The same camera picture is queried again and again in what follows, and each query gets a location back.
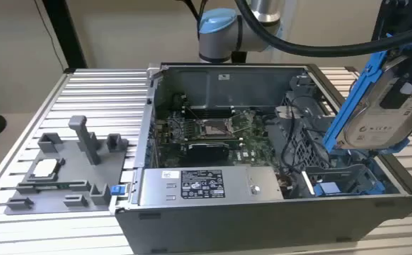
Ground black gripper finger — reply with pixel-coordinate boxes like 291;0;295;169
382;53;412;109

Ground hard disk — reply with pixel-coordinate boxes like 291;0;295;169
322;33;412;160

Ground black disk wire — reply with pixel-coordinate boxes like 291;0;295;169
303;126;335;149

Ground grey perforated disk bay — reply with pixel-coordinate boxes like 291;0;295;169
266;90;338;172

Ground blue disk carrier in bay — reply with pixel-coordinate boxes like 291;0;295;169
314;182;340;197

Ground CPU socket cover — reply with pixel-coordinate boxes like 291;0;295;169
227;110;256;134

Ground green motherboard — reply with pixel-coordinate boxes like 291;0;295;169
155;106;276;168

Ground CPU socket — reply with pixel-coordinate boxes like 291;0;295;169
200;119;228;138

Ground silver power supply unit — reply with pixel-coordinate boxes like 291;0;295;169
136;167;284;207

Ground black graphics card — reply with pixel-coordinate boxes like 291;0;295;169
184;142;231;163

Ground black open PC case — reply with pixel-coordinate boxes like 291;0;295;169
108;62;412;255

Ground grey parts rack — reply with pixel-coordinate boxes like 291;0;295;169
4;115;132;216

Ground green RAM stick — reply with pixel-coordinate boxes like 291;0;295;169
18;180;88;190

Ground silver CPU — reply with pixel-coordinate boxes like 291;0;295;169
31;160;60;178

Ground black looped case wire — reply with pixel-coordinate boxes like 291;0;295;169
282;97;312;171

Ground black arm base cables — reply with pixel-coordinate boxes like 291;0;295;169
178;0;210;21

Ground black frame post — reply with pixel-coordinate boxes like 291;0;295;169
42;0;88;69

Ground thin black wall cable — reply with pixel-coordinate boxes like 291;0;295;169
34;0;67;70

